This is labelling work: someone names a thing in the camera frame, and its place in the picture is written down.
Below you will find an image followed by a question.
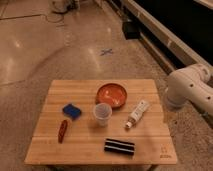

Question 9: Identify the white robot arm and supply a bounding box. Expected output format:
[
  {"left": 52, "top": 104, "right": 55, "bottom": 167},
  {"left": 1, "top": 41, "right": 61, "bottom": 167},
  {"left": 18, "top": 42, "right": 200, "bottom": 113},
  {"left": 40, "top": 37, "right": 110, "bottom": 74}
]
[{"left": 164, "top": 63, "right": 213, "bottom": 117}]

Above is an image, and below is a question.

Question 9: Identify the orange ceramic bowl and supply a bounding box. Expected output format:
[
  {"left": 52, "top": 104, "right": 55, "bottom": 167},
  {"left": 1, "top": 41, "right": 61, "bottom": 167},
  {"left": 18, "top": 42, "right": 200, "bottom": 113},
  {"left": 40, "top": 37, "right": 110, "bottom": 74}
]
[{"left": 96, "top": 83, "right": 127, "bottom": 108}]

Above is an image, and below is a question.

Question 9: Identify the white tube with cap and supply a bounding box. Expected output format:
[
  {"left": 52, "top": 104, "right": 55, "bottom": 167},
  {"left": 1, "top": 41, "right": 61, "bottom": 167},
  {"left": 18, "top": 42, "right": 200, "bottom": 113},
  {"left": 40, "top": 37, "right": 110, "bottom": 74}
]
[{"left": 125, "top": 100, "right": 150, "bottom": 129}]

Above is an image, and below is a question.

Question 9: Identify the wooden table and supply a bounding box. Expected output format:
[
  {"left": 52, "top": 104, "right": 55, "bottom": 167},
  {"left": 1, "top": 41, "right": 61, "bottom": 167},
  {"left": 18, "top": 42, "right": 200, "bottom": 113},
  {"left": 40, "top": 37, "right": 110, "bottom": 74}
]
[{"left": 25, "top": 79, "right": 177, "bottom": 165}]

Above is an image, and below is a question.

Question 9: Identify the blue sponge block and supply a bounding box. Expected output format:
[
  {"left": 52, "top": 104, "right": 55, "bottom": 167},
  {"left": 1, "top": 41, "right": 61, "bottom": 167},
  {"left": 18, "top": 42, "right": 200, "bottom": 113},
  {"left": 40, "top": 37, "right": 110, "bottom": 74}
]
[{"left": 62, "top": 104, "right": 81, "bottom": 120}]

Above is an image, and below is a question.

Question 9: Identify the red brown oblong object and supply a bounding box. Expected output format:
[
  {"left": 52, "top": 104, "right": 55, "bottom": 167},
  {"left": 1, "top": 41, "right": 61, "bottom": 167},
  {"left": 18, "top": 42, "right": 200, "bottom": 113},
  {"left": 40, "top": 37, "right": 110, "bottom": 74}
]
[{"left": 58, "top": 120, "right": 68, "bottom": 143}]

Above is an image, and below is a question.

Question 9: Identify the black white striped block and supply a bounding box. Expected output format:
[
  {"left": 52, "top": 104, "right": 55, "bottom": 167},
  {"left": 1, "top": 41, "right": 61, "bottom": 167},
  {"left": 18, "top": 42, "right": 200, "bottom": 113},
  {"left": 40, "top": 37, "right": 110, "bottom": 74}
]
[{"left": 104, "top": 138, "right": 135, "bottom": 156}]

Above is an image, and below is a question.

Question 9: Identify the black box on floor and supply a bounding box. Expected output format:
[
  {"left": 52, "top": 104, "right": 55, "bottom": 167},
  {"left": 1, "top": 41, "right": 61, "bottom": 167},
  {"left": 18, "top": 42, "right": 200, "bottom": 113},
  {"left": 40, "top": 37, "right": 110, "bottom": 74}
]
[{"left": 122, "top": 22, "right": 140, "bottom": 39}]

